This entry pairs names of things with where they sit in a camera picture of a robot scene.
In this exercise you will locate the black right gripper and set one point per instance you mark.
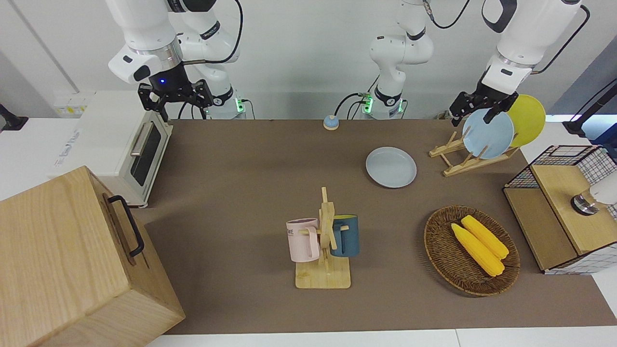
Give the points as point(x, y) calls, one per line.
point(171, 82)

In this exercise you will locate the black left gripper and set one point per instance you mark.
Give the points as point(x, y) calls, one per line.
point(491, 94)

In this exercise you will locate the gray plate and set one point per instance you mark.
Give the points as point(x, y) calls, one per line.
point(390, 167)

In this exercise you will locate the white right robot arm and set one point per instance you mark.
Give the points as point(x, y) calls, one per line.
point(144, 29)

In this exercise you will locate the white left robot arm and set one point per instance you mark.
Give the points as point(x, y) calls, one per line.
point(523, 38)

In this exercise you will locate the light blue plate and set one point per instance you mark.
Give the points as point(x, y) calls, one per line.
point(489, 137)

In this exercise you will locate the yellow plate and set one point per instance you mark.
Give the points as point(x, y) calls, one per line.
point(529, 120)

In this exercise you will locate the wooden plate rack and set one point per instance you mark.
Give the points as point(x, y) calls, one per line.
point(462, 164)

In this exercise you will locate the white toaster oven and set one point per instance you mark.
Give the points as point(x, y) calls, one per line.
point(106, 144)

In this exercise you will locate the white labelled power outlet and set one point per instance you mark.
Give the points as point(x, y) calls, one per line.
point(72, 106)

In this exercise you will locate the brown table mat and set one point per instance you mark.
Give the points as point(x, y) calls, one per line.
point(231, 193)

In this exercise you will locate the yellow corn cob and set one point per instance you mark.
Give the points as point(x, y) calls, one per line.
point(477, 250)
point(484, 236)

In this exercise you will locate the brown wicker basket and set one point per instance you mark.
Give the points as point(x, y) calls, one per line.
point(448, 250)

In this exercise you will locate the white cylinder with metal base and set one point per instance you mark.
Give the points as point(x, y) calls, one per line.
point(597, 195)

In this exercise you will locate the small blue wooden knob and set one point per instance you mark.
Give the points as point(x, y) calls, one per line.
point(330, 122)

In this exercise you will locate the dark teal mug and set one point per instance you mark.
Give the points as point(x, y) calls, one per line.
point(348, 236)

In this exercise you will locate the pink mug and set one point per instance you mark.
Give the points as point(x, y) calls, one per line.
point(301, 241)

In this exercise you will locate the wooden drawer cabinet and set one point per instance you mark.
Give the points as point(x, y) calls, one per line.
point(58, 260)

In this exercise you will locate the wooden mug tree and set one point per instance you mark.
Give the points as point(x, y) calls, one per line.
point(325, 270)

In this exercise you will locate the black camera stand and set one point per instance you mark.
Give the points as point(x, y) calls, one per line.
point(9, 118)
point(590, 111)

